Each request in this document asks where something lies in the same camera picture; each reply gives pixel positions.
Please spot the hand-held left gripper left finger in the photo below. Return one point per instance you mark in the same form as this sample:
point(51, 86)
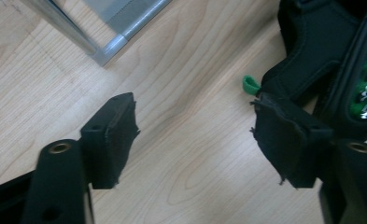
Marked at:
point(109, 146)

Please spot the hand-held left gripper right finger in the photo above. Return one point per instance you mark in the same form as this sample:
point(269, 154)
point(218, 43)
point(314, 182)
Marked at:
point(284, 140)

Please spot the grey metal frame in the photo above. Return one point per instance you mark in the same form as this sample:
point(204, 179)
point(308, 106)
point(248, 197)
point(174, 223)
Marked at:
point(107, 52)

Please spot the black fabric case green tab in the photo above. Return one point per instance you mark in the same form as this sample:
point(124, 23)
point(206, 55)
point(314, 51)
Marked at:
point(312, 46)

